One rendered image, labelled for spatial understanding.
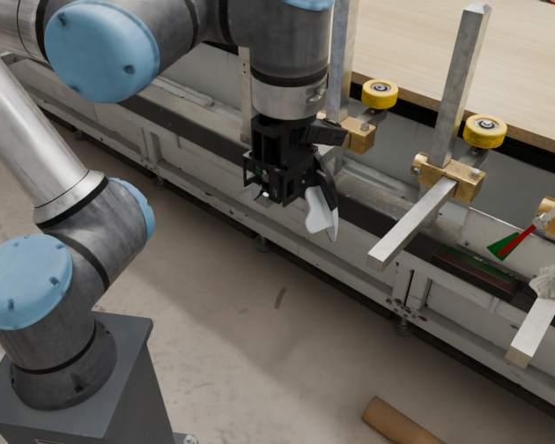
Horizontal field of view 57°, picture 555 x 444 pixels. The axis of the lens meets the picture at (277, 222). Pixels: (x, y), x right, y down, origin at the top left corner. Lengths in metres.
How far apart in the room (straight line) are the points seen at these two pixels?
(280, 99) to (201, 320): 1.33
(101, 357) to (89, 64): 0.63
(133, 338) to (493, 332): 1.04
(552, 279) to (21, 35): 0.75
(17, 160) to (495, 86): 1.01
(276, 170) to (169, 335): 1.25
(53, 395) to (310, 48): 0.73
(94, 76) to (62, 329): 0.50
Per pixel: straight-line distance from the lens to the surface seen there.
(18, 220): 2.44
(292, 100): 0.59
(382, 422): 1.57
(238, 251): 2.05
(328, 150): 1.07
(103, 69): 0.49
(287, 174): 0.63
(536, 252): 1.07
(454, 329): 1.68
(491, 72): 1.37
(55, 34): 0.51
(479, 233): 1.09
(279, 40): 0.56
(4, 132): 0.93
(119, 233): 0.96
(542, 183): 1.26
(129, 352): 1.06
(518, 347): 0.78
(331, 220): 0.70
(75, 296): 0.89
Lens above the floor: 1.45
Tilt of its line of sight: 42 degrees down
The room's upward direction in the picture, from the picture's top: straight up
